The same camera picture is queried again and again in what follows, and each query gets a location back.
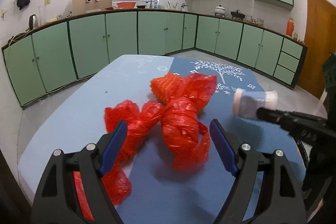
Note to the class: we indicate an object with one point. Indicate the dark blue tree-print tablecloth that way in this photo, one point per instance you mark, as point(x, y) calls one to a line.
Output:
point(183, 192)

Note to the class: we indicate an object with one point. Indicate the black wok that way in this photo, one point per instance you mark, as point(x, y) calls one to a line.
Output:
point(237, 14)

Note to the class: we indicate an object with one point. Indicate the red basin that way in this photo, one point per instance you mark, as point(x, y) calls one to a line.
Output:
point(126, 5)

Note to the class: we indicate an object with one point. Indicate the clear plastic pitcher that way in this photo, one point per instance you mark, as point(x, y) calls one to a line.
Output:
point(42, 15)

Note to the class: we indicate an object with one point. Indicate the orange foam net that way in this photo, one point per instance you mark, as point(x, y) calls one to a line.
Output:
point(165, 85)

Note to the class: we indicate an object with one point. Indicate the green base cabinets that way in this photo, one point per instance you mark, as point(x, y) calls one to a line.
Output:
point(86, 40)

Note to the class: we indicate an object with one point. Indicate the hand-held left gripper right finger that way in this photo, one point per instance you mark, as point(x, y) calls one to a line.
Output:
point(224, 148)

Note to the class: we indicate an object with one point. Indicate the red plastic bag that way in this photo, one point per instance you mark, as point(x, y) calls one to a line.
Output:
point(131, 121)
point(183, 129)

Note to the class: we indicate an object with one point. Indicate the wooden door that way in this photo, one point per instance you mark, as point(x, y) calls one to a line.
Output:
point(317, 29)

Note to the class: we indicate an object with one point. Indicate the steel electric kettle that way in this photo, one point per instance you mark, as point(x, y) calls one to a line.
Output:
point(33, 22)

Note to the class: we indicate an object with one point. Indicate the glass jar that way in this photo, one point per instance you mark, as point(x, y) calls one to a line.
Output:
point(249, 18)
point(260, 22)

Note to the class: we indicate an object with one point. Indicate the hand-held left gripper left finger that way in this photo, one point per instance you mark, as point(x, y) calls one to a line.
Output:
point(115, 146)

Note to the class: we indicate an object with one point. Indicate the dark towel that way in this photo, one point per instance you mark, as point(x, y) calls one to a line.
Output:
point(23, 1)

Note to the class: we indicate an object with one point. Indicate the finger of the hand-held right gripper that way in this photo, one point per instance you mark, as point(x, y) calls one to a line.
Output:
point(288, 120)

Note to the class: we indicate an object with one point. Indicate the utensil holder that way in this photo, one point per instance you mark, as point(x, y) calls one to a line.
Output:
point(173, 6)

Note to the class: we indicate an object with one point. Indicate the white cooking pot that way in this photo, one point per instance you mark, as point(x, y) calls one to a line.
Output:
point(220, 10)

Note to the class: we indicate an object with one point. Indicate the red thermos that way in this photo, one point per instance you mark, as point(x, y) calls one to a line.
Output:
point(289, 27)

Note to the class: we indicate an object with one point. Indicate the light blue table cover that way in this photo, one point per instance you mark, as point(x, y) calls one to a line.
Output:
point(78, 108)

